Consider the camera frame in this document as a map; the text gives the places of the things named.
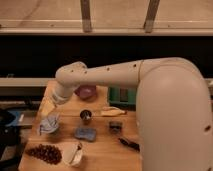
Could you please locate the blue sponge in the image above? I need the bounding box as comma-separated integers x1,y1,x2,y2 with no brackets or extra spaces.
74,127,96,142

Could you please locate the small dark metal box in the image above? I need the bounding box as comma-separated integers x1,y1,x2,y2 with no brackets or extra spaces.
109,121,122,134

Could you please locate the green plastic tray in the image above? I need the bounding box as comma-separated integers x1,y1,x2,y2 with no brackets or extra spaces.
107,87,136,106

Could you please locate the bunch of dark grapes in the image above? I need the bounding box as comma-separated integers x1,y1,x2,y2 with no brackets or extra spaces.
26,144,62,164

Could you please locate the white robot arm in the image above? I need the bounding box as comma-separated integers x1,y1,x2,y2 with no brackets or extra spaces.
42,57,213,171

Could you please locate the small metal cup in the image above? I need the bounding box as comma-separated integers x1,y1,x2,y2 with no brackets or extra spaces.
80,110,92,124

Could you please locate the purple bowl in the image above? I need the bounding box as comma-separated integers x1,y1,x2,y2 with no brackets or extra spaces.
75,85,96,100

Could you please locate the brown block in tray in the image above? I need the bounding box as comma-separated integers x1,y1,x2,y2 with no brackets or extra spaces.
120,89,128,102

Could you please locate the dark chair at left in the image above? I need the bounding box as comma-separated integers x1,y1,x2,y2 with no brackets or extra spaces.
0,108,22,171

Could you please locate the black handled knife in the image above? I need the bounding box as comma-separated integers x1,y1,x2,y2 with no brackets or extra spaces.
118,137,140,151

